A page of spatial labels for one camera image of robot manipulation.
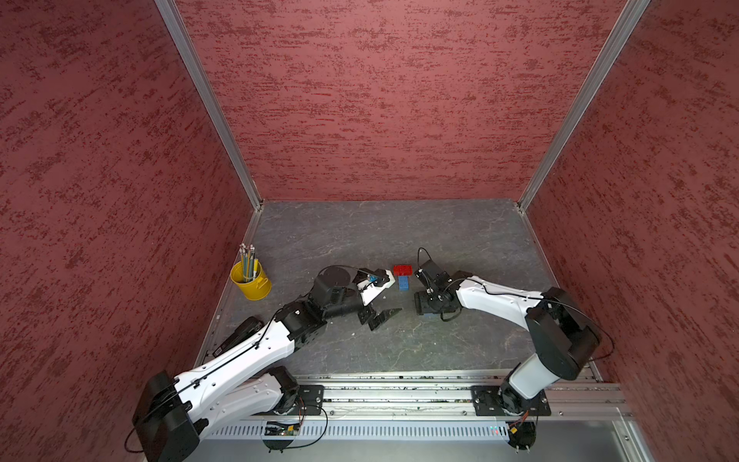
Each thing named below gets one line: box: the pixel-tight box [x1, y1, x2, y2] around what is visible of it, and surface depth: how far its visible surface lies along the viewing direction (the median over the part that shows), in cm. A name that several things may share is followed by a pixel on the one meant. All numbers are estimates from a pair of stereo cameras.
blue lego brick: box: [398, 275, 409, 291], surface depth 97 cm
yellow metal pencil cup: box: [229, 259, 273, 302], surface depth 90 cm
